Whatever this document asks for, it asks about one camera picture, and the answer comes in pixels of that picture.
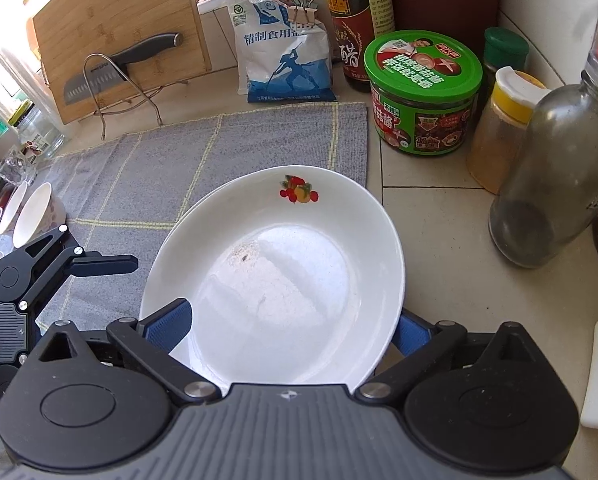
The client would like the glass bottle with red cap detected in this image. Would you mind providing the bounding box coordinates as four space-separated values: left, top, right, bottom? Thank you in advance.
488 35 598 269

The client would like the clear drinking glass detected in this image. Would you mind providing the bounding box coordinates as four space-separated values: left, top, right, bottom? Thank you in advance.
0 144 38 189

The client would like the glass jar with black lid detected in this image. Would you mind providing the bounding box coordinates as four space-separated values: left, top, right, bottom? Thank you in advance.
7 100 68 161

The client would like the green lid sauce jar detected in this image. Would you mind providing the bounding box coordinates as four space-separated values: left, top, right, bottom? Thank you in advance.
363 29 484 157

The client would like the clear plastic cup stack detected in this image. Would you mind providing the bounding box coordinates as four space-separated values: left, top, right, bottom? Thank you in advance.
0 45 78 139

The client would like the metal wire rack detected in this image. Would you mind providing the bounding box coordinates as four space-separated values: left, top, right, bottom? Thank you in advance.
82 52 165 139

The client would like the white and blue salt bag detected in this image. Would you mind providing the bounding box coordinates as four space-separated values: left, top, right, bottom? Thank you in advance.
223 0 339 105

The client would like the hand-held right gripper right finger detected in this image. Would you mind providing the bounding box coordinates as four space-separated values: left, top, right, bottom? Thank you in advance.
356 311 540 405

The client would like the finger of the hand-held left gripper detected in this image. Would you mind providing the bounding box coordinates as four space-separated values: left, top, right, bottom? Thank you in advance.
13 225 140 312

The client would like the grey checked cloth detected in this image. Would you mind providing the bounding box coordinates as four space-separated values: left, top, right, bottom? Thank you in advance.
28 101 369 335

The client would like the kitchen knife with black handle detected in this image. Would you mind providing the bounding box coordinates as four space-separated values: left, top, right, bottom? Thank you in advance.
62 32 184 106

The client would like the bamboo cutting board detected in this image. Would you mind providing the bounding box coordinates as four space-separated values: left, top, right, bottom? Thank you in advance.
27 0 214 125

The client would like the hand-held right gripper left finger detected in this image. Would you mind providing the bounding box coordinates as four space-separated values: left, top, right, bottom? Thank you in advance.
39 298 222 406

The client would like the dark vinegar bottle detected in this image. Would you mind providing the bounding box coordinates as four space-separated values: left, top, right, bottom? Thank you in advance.
321 0 396 94

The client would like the yellow lid spice jar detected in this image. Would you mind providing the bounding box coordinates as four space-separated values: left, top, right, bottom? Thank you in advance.
466 66 552 196

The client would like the white bowl with floral print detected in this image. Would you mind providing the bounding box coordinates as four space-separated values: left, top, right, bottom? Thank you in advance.
12 182 68 250
0 181 30 236

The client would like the green lid spice bottle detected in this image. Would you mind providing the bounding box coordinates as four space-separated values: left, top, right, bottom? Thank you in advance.
481 27 530 106

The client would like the deep white plate fruit print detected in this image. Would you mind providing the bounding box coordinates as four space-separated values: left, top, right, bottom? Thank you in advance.
139 164 408 396

